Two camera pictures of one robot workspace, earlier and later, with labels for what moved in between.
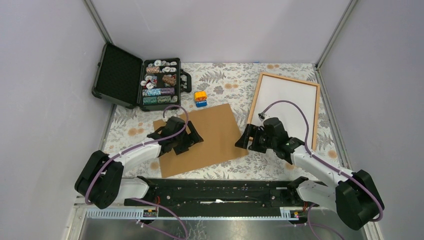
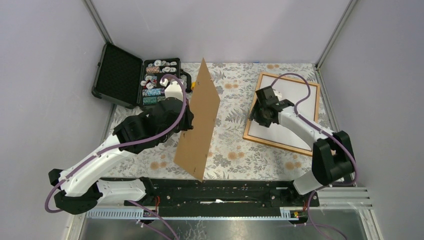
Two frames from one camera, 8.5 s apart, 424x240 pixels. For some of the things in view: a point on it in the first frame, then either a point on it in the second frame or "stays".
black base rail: x=216 y=194 stays
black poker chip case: x=149 y=84 stays
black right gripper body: x=261 y=142 -> x=257 y=114
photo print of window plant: x=272 y=90 stays
